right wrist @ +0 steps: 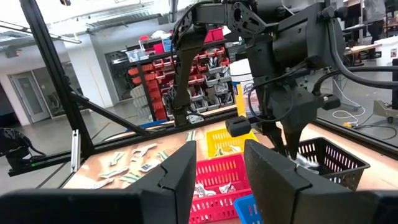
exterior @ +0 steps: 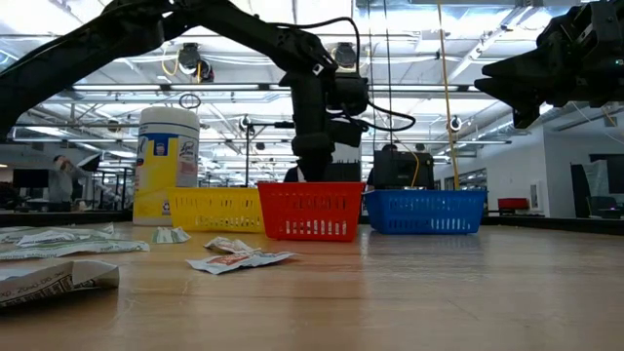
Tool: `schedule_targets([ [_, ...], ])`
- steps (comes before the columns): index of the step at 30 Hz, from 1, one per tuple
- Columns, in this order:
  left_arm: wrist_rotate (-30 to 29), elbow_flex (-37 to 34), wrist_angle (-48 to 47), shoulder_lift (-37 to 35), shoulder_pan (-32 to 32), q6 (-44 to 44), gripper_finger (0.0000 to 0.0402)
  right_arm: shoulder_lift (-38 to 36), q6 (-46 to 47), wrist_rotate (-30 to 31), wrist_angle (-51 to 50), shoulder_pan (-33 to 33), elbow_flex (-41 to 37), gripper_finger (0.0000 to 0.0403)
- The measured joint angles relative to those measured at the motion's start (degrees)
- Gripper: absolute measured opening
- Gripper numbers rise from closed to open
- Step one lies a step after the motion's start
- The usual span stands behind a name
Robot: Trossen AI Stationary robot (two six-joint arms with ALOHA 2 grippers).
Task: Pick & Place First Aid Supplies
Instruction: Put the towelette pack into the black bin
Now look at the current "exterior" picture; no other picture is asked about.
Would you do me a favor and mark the black hanging cable loop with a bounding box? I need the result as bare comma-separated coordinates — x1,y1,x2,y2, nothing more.
177,92,203,111

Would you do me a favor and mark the green striped bandage strip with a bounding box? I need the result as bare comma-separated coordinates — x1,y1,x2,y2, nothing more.
150,226,191,245
0,239,150,262

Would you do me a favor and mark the dark office furniture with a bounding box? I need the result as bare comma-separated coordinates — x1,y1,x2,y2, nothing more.
568,153,624,220

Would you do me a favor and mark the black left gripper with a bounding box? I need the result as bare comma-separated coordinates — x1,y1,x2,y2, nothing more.
280,70,365,184

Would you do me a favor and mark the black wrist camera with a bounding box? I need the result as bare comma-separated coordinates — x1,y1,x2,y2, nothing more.
333,71,371,117
574,0,624,48

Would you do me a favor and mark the yellow plastic basket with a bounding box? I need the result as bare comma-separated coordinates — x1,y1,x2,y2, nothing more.
167,187,265,234

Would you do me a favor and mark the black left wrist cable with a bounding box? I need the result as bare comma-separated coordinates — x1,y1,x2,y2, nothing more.
270,17,417,133

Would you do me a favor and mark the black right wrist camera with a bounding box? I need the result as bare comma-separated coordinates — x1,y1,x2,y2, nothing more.
574,0,624,48

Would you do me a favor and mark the yellow wipes canister white lid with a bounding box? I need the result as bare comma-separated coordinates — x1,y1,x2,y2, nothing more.
132,106,201,227

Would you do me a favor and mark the white packet red print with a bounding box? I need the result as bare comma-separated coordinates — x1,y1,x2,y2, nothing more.
203,237,255,255
185,250,295,276

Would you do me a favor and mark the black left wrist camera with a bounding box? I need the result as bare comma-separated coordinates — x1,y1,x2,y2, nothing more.
333,71,371,117

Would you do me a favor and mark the black plastic basket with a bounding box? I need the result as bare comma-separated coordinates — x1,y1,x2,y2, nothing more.
333,162,363,184

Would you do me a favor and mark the long ceiling light strip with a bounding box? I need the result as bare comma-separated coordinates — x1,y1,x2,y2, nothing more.
72,83,493,95

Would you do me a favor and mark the white packet dark print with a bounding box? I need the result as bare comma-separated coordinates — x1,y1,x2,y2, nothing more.
0,259,121,309
17,229,118,249

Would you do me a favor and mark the black equipment box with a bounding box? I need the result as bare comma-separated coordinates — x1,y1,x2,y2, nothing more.
372,149,436,191

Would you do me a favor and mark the red bin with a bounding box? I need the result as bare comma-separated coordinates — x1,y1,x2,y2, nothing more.
496,197,531,215

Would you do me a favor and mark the black stand frame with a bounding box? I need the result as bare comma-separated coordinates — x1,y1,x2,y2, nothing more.
243,121,296,189

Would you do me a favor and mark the silver ceiling duct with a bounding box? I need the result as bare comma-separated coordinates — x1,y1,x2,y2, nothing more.
480,104,624,143

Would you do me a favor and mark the white room column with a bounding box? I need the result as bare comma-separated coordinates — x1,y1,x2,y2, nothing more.
335,143,364,165

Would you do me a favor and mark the blue plastic basket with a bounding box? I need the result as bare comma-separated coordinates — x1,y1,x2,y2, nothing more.
363,188,488,236

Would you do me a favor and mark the red plastic basket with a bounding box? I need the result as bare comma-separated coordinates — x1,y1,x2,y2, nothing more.
256,181,366,244

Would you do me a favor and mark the person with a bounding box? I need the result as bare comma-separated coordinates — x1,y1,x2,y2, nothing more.
365,143,399,191
48,154,87,206

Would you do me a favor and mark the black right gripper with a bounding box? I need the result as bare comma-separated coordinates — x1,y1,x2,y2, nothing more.
475,9,624,129

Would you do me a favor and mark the black monitor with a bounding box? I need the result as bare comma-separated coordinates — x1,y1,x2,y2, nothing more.
11,168,51,191

